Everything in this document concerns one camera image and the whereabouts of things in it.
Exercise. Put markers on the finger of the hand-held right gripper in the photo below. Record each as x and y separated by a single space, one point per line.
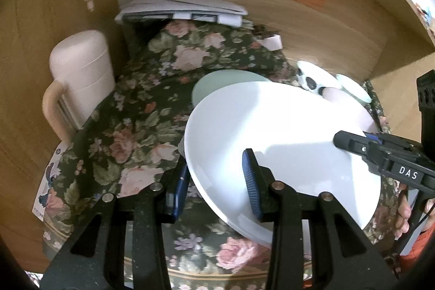
350 142

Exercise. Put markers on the white plate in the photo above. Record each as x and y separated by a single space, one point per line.
272 120

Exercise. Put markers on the floral tablecloth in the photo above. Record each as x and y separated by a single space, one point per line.
136 127

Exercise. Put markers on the person's right hand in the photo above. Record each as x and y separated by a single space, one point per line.
404 208

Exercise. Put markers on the small white box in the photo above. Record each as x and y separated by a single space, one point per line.
273 42

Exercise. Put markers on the stack of white papers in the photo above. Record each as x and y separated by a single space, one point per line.
176 6

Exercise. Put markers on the cartoon sticker card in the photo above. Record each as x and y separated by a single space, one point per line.
46 195

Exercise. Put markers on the pale green small plate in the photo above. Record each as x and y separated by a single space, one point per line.
355 89

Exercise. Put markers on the person's right forearm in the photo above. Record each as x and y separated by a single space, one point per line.
421 242

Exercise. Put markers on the panda print dish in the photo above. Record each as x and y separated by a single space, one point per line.
311 81

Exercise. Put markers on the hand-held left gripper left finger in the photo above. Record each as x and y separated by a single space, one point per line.
177 189

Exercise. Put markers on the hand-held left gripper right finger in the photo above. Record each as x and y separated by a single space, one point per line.
252 188

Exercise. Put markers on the light green bowl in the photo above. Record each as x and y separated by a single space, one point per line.
210 86

